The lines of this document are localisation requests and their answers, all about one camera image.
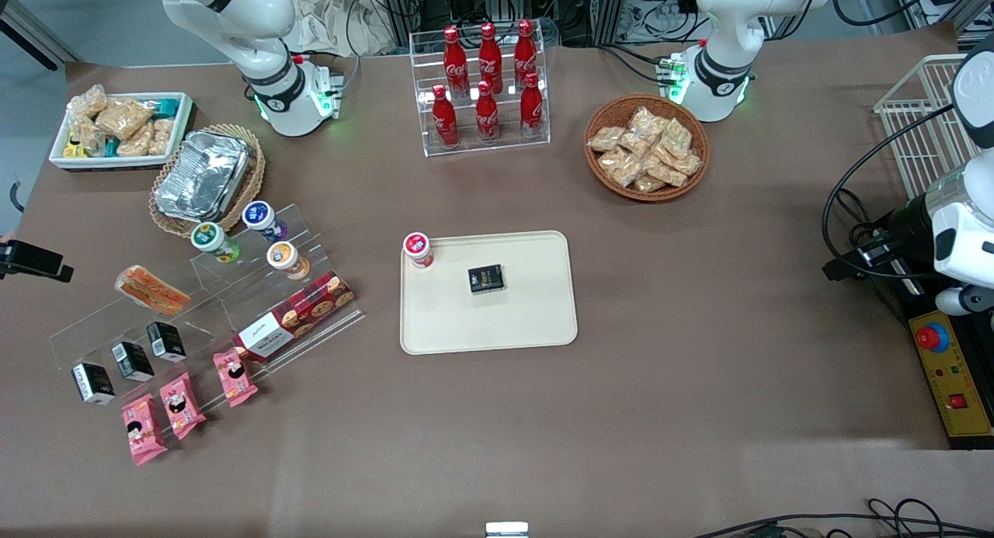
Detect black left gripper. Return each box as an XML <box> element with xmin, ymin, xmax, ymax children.
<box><xmin>822</xmin><ymin>194</ymin><xmax>936</xmax><ymax>283</ymax></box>

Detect triangle sandwich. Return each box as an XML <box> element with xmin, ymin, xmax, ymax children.
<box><xmin>115</xmin><ymin>265</ymin><xmax>192</xmax><ymax>316</ymax></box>

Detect beige plastic tray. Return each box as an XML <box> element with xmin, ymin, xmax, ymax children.
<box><xmin>399</xmin><ymin>230</ymin><xmax>579</xmax><ymax>356</ymax></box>

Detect small black milk carton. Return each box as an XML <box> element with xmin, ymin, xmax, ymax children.
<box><xmin>111</xmin><ymin>341</ymin><xmax>155</xmax><ymax>384</ymax></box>
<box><xmin>147</xmin><ymin>321</ymin><xmax>188</xmax><ymax>363</ymax></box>
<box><xmin>71</xmin><ymin>362</ymin><xmax>116</xmax><ymax>406</ymax></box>

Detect clear bag of beige snacks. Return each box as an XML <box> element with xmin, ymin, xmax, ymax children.
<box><xmin>68</xmin><ymin>84</ymin><xmax>108</xmax><ymax>120</ymax></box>
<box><xmin>95</xmin><ymin>97</ymin><xmax>155</xmax><ymax>141</ymax></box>
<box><xmin>148</xmin><ymin>117</ymin><xmax>176</xmax><ymax>157</ymax></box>
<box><xmin>68</xmin><ymin>119</ymin><xmax>106</xmax><ymax>154</ymax></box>
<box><xmin>116</xmin><ymin>125</ymin><xmax>155</xmax><ymax>158</ymax></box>

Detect yellow emergency stop control box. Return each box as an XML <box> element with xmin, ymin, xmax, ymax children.
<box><xmin>885</xmin><ymin>274</ymin><xmax>994</xmax><ymax>451</ymax></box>

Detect green cap yogurt bottle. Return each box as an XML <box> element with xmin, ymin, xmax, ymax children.
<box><xmin>191</xmin><ymin>222</ymin><xmax>242</xmax><ymax>264</ymax></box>

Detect clear acrylic stepped stand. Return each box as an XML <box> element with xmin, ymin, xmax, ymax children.
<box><xmin>49</xmin><ymin>203</ymin><xmax>367</xmax><ymax>415</ymax></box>

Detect pink snack pack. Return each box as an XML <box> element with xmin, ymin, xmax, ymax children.
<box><xmin>213</xmin><ymin>348</ymin><xmax>259</xmax><ymax>408</ymax></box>
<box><xmin>121</xmin><ymin>394</ymin><xmax>169</xmax><ymax>467</ymax></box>
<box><xmin>159</xmin><ymin>371</ymin><xmax>207</xmax><ymax>441</ymax></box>

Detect silver foil container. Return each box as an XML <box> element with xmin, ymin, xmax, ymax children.
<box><xmin>154</xmin><ymin>130</ymin><xmax>251</xmax><ymax>222</ymax></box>

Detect white rectangular bin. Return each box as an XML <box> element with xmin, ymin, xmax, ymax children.
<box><xmin>48</xmin><ymin>92</ymin><xmax>195</xmax><ymax>172</ymax></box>

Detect blue cap yogurt bottle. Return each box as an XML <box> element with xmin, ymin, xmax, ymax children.
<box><xmin>242</xmin><ymin>201</ymin><xmax>288</xmax><ymax>242</ymax></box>

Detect light wicker basket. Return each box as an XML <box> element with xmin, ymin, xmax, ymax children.
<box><xmin>148</xmin><ymin>123</ymin><xmax>266</xmax><ymax>238</ymax></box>

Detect orange cap yogurt bottle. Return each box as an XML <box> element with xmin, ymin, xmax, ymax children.
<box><xmin>266</xmin><ymin>241</ymin><xmax>311</xmax><ymax>281</ymax></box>

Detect red cookie box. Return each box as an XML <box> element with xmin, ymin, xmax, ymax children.
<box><xmin>234</xmin><ymin>270</ymin><xmax>356</xmax><ymax>363</ymax></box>

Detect round brown wicker basket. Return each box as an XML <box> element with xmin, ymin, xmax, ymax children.
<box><xmin>584</xmin><ymin>94</ymin><xmax>711</xmax><ymax>203</ymax></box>

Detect red cola bottle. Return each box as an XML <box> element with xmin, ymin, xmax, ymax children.
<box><xmin>514</xmin><ymin>19</ymin><xmax>538</xmax><ymax>89</ymax></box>
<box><xmin>432</xmin><ymin>85</ymin><xmax>459</xmax><ymax>148</ymax></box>
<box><xmin>478</xmin><ymin>22</ymin><xmax>503</xmax><ymax>95</ymax></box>
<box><xmin>520</xmin><ymin>72</ymin><xmax>544</xmax><ymax>139</ymax></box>
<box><xmin>443</xmin><ymin>26</ymin><xmax>470</xmax><ymax>98</ymax></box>
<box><xmin>475</xmin><ymin>80</ymin><xmax>500</xmax><ymax>143</ymax></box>

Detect clear acrylic bottle rack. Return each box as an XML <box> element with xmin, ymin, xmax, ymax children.
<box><xmin>409</xmin><ymin>22</ymin><xmax>551</xmax><ymax>158</ymax></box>

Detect black box with gold print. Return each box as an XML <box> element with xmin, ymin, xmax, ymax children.
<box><xmin>467</xmin><ymin>265</ymin><xmax>507</xmax><ymax>295</ymax></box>

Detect beige crumpled cloth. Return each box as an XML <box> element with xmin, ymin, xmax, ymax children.
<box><xmin>283</xmin><ymin>0</ymin><xmax>397</xmax><ymax>57</ymax></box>

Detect red cap yogurt bottle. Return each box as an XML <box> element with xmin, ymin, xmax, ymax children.
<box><xmin>402</xmin><ymin>232</ymin><xmax>435</xmax><ymax>269</ymax></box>

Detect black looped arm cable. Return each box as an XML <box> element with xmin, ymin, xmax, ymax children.
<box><xmin>822</xmin><ymin>103</ymin><xmax>958</xmax><ymax>279</ymax></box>

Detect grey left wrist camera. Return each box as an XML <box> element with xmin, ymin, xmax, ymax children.
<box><xmin>935</xmin><ymin>284</ymin><xmax>994</xmax><ymax>317</ymax></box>

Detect white wire basket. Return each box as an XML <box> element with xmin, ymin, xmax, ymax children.
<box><xmin>873</xmin><ymin>54</ymin><xmax>979</xmax><ymax>201</ymax></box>

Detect black floor cables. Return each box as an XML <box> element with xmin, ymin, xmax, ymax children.
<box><xmin>691</xmin><ymin>498</ymin><xmax>994</xmax><ymax>538</ymax></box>

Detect black cable at arm base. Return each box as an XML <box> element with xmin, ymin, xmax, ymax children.
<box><xmin>594</xmin><ymin>43</ymin><xmax>673</xmax><ymax>85</ymax></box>

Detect aluminium frame post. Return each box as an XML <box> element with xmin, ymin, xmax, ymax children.
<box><xmin>377</xmin><ymin>0</ymin><xmax>426</xmax><ymax>46</ymax></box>

